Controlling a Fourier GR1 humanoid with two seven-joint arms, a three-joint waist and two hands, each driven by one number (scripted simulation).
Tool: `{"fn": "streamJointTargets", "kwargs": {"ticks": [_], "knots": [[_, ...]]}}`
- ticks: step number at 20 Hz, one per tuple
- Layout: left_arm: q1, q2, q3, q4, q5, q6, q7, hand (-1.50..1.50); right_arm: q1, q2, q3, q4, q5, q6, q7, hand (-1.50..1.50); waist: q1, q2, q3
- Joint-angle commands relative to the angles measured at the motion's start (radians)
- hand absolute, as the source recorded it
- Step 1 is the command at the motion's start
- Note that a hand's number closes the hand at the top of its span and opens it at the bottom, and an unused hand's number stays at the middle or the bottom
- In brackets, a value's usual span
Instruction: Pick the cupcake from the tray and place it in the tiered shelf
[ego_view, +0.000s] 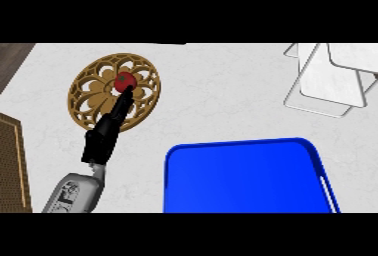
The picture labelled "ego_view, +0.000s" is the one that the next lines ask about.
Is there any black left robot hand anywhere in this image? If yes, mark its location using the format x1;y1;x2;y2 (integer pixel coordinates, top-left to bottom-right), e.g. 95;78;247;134
80;84;136;166

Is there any blue tray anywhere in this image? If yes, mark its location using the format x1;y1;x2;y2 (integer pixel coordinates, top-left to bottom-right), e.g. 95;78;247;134
163;137;343;214

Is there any round gold openwork trivet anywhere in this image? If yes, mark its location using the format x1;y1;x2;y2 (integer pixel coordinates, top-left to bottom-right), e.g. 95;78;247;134
67;52;163;134

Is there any red tomato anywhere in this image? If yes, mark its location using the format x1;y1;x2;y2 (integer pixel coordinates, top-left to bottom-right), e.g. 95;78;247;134
112;71;139;94

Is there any brown woven panel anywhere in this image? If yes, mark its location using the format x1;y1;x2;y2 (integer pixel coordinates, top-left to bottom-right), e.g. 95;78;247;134
0;112;34;214

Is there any dark brown wooden panel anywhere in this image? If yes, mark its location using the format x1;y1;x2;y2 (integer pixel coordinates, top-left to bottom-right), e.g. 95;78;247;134
0;43;38;95

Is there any white tiered wire shelf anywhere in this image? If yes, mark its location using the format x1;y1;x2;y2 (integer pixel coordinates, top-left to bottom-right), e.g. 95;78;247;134
282;43;378;119

